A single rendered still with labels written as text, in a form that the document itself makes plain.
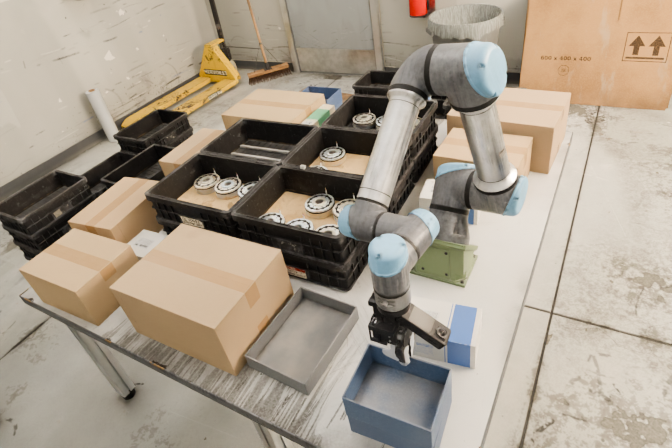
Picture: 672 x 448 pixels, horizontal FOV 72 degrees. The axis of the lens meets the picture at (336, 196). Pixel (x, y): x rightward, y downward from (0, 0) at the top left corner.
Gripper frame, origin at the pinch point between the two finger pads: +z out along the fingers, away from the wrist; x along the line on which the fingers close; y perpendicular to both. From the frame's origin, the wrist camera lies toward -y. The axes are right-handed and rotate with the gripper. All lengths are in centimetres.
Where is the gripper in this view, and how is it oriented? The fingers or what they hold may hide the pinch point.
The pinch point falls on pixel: (408, 360)
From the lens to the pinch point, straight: 115.0
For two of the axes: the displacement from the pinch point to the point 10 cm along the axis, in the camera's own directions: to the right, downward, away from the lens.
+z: 1.5, 8.0, 5.7
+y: -8.8, -1.5, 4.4
